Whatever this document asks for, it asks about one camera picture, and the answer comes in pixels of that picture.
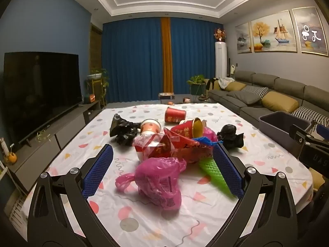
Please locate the brown doll head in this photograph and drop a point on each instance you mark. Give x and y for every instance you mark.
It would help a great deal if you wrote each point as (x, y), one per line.
(186, 100)

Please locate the orange dotted paper cup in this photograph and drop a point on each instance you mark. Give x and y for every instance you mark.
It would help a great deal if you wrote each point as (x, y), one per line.
(150, 128)

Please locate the black plastic bag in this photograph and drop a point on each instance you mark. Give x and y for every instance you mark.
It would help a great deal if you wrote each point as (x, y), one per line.
(123, 130)
(230, 135)

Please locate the small grey framed painting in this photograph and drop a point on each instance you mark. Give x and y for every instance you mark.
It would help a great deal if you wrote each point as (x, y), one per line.
(243, 40)

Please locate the white cloth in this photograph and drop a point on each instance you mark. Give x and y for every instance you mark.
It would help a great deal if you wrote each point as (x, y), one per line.
(226, 81)

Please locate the yellow green ribbon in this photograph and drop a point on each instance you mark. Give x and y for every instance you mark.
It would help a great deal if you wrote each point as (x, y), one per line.
(42, 136)

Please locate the framed painting with glare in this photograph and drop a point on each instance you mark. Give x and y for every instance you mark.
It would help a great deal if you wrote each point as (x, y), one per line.
(311, 30)

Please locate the dark tea tray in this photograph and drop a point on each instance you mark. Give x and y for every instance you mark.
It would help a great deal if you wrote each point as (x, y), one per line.
(203, 99)

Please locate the grey plastic bin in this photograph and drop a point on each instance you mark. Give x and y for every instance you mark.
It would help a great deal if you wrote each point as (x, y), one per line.
(272, 131)

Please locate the orange artificial flowers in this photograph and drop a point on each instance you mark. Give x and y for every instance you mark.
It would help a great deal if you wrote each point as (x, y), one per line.
(220, 34)

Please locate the white slatted rack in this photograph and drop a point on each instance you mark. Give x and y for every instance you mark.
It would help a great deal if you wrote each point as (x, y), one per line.
(16, 212)

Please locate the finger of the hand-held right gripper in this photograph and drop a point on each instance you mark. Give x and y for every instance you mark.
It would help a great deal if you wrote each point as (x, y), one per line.
(295, 130)
(323, 131)

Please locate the grey sofa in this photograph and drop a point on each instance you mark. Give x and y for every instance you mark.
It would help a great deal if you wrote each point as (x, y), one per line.
(262, 77)

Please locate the clear plastic bag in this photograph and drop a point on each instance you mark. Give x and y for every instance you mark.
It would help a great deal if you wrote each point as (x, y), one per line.
(144, 144)

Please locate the pink plastic bag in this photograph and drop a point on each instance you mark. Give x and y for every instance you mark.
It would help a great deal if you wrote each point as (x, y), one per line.
(156, 182)
(209, 133)

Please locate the black flat television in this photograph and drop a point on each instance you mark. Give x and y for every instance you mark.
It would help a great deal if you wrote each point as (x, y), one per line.
(38, 92)

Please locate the orange curtain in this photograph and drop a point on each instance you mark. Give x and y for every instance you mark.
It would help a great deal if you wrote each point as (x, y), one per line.
(166, 56)

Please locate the black cloth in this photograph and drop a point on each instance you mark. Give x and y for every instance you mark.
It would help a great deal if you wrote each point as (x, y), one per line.
(212, 83)

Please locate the white jug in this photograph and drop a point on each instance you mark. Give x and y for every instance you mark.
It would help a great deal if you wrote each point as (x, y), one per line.
(232, 70)

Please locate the small orange ornament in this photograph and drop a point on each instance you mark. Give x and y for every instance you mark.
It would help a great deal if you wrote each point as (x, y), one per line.
(11, 157)

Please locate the small orange speaker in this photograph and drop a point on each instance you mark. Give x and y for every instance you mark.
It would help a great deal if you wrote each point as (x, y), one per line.
(90, 98)

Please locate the black white patterned pillow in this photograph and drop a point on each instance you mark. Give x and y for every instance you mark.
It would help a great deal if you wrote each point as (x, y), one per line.
(257, 90)
(312, 114)

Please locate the white patterned tablecloth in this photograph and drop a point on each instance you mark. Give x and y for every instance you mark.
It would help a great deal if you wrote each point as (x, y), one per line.
(159, 223)

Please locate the tree and ship painting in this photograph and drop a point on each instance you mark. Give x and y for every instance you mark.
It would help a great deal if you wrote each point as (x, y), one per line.
(272, 32)

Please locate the brown wooden panel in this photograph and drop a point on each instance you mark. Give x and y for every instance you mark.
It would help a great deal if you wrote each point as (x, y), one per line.
(96, 49)

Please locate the large yellow pillow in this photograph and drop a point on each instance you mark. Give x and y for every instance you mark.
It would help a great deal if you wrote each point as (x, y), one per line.
(279, 101)

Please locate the grey television cabinet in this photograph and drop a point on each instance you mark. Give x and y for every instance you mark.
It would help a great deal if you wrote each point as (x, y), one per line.
(33, 157)

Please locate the red plastic bag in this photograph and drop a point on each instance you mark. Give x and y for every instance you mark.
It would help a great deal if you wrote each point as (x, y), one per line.
(174, 149)

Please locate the blue curtain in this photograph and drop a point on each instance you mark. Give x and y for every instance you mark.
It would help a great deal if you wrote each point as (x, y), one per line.
(192, 56)
(131, 61)

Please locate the red gold paper cup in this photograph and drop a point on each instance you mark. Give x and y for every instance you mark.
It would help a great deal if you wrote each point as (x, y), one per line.
(186, 130)

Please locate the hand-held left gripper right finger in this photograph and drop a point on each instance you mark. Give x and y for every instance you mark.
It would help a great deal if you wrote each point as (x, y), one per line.
(227, 170)

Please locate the white standing air conditioner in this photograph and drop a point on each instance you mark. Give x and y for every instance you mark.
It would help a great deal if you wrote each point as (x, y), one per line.
(221, 59)

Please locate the colourful topped box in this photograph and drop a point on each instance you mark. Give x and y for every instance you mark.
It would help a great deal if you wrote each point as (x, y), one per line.
(166, 96)

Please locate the grey pillow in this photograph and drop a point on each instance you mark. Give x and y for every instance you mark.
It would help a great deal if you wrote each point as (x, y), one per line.
(243, 97)

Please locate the small yellow pillow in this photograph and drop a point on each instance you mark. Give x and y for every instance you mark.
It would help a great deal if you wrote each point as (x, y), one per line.
(235, 86)

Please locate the green studded plastic sheet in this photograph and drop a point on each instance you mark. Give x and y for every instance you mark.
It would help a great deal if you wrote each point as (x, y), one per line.
(213, 171)

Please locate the potted plant in dark pot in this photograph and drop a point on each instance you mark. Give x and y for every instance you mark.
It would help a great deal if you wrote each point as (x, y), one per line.
(196, 87)

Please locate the trailing plant on stand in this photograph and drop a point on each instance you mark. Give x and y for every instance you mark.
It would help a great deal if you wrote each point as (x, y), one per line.
(96, 77)

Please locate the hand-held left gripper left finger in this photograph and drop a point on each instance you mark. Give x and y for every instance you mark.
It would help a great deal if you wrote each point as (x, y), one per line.
(99, 170)

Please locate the yellow cushion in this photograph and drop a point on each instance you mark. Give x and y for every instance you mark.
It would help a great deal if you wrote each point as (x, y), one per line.
(318, 181)

